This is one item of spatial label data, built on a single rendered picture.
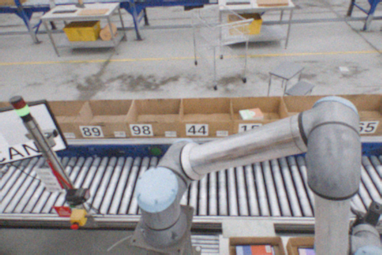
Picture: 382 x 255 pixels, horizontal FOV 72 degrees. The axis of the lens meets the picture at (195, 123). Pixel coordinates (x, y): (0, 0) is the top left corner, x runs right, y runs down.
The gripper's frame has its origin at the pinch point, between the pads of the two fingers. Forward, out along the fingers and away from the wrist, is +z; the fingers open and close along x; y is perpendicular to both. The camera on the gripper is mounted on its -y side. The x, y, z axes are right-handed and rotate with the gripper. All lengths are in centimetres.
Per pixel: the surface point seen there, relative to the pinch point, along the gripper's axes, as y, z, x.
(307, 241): 34.4, 2.7, -12.0
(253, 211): 42, 12, -44
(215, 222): 52, -3, -60
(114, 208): 69, -23, -121
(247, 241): 45, -10, -39
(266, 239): 40, -7, -31
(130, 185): 61, -5, -125
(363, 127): -19, 79, -3
